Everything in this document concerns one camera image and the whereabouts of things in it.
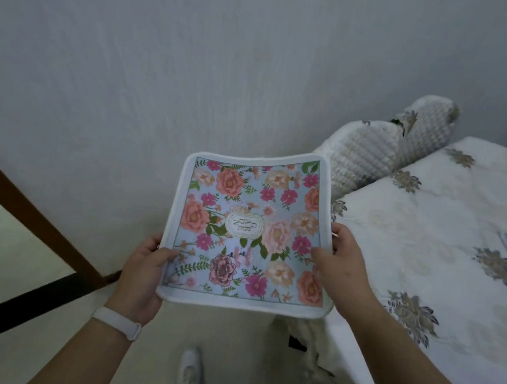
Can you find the person's right hand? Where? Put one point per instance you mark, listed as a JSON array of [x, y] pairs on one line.
[[345, 276]]

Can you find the person's left hand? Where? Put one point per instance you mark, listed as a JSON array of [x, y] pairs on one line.
[[139, 281]]

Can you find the blue rose print placemat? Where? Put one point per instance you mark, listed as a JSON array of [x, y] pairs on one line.
[[249, 226]]

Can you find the person's left forearm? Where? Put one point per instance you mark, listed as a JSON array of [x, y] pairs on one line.
[[77, 362]]

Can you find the table with cream tablecloth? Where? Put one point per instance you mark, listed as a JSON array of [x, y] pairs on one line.
[[434, 269]]

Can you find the person's left white shoe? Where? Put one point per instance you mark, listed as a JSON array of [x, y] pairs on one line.
[[190, 372]]

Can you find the smartwatch with white band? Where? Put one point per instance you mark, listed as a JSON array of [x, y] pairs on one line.
[[117, 323]]

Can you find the cream quilted covered chair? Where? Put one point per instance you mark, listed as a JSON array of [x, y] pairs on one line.
[[360, 157], [429, 129]]

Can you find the brown door frame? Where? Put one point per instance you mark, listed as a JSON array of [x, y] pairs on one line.
[[36, 217]]

